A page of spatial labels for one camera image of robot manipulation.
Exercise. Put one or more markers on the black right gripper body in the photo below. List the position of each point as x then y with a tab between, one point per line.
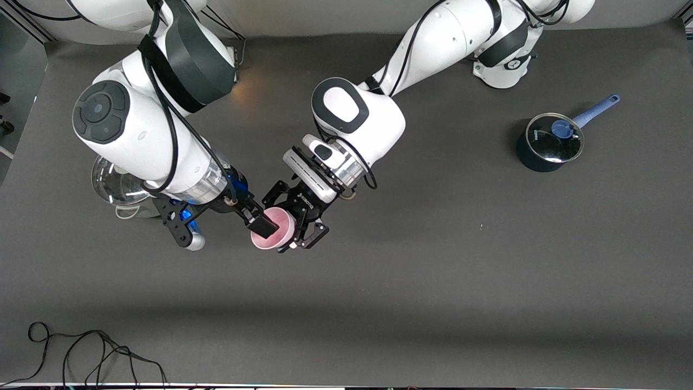
239	202

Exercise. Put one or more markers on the black aluminium frame rail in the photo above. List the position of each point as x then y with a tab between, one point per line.
32	27
688	21

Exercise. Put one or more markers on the dark blue saucepan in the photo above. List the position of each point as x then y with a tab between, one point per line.
533	162

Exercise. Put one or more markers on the grey-green stockpot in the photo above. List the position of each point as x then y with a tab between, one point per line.
142	212

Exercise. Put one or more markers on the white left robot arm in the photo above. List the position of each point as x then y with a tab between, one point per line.
379	124

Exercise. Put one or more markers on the dark grey table mat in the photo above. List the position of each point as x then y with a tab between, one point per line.
433	260

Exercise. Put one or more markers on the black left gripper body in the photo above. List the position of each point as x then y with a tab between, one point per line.
301	202

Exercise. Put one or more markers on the pink plastic cup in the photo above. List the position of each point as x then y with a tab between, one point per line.
284	222

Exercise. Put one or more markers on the glass lid with wooden knob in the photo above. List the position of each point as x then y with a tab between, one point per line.
116	187

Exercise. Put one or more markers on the glass lid with blue knob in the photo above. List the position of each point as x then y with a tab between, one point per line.
547	146

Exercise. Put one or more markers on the black background equipment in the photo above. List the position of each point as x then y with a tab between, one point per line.
5	127

